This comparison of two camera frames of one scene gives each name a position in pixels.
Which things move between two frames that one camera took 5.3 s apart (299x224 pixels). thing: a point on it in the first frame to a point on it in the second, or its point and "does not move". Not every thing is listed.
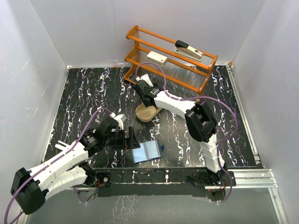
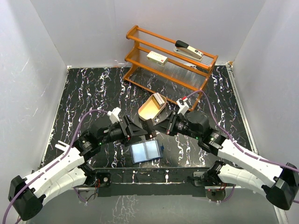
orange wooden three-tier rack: x=162 y=61 does not move
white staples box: x=157 y=58 does not move
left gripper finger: x=120 y=147 to x=130 y=141
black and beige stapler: x=184 y=48 does not move
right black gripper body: x=154 y=86 to x=181 y=126
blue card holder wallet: x=149 y=150 does not move
